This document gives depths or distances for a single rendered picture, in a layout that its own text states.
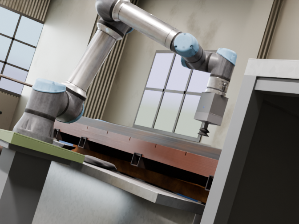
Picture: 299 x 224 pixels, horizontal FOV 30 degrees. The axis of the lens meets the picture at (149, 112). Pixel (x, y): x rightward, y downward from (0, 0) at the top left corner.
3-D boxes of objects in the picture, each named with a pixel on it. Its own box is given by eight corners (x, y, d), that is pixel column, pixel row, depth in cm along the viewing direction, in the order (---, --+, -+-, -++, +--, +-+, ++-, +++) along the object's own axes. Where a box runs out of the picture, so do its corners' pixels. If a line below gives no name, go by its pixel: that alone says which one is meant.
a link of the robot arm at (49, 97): (18, 106, 202) (30, 71, 204) (37, 114, 215) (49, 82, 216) (45, 113, 198) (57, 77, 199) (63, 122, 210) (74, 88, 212)
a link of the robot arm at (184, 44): (96, -26, 206) (202, 33, 185) (109, -13, 216) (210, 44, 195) (79, 0, 206) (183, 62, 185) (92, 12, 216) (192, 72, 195)
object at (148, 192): (40, 149, 279) (42, 144, 280) (205, 215, 172) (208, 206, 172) (3, 139, 268) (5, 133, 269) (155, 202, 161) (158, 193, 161)
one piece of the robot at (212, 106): (239, 90, 198) (225, 134, 196) (224, 90, 206) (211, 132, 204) (217, 82, 193) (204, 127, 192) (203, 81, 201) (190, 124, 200)
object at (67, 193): (18, 217, 277) (40, 149, 279) (172, 327, 169) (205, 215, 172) (11, 215, 274) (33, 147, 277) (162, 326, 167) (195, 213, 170)
